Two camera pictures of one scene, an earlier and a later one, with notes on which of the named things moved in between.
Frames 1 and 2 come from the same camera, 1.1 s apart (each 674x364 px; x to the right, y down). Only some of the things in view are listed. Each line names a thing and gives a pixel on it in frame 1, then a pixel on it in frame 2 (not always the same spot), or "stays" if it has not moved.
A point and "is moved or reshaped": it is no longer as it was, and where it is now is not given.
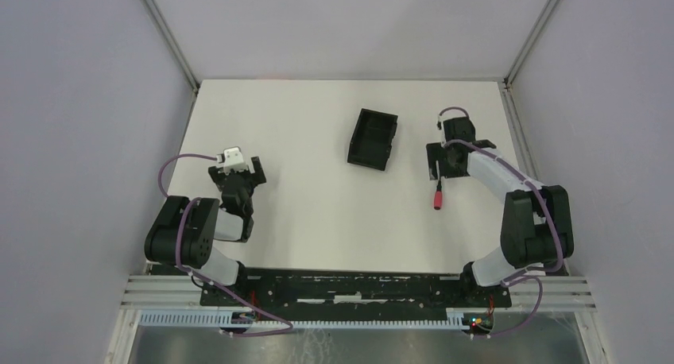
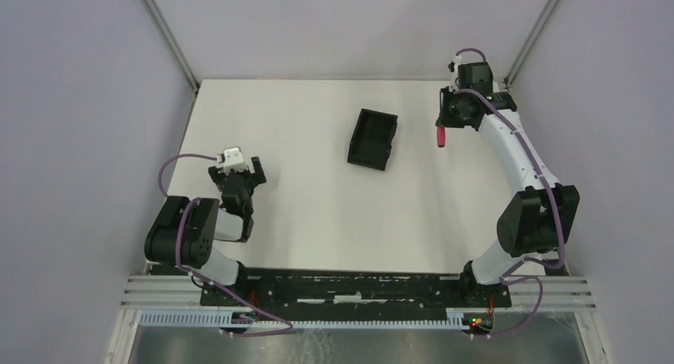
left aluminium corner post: (158, 18) stays
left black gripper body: (238, 176) stays
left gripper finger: (260, 176) stays
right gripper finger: (435, 152) to (445, 118)
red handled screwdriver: (438, 196) is moved or reshaped
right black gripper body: (439, 158) to (442, 119)
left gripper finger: (219, 179) stays
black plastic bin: (373, 139) stays
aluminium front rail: (561, 292) stays
